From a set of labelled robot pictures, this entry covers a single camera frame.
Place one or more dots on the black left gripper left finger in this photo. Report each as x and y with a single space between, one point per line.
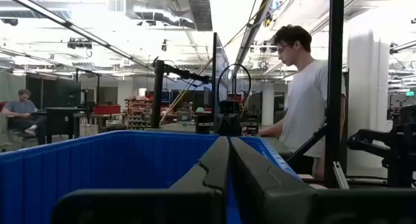
195 204

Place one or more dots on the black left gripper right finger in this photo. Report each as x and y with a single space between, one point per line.
276 201

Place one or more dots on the black ceiling camera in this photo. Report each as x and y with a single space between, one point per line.
164 45

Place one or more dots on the person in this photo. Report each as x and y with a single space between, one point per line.
21 107
305 104

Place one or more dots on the pale green curtain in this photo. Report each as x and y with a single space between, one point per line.
13 84

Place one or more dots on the black computer monitor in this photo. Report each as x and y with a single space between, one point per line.
67 94

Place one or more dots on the wooden workbench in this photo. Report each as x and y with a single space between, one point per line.
107 115

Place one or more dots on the shelf rack with parts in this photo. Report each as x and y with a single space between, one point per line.
139 115

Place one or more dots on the black monitor stand pole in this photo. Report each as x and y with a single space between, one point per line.
157 97

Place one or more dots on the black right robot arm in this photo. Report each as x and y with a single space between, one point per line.
399 146

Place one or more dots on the red storage bin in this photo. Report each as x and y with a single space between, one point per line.
107 109

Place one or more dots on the black aluminium rig frame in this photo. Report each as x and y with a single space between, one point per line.
334 87

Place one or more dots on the black office desk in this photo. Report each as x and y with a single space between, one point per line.
61 120

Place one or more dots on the long wooden pole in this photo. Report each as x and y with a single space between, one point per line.
182 94

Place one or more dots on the blue plastic ribbed bin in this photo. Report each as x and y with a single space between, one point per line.
97 162

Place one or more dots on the black ceiling-mounted device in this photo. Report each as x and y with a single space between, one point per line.
79 43

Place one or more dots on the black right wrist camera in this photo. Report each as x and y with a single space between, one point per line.
230 107

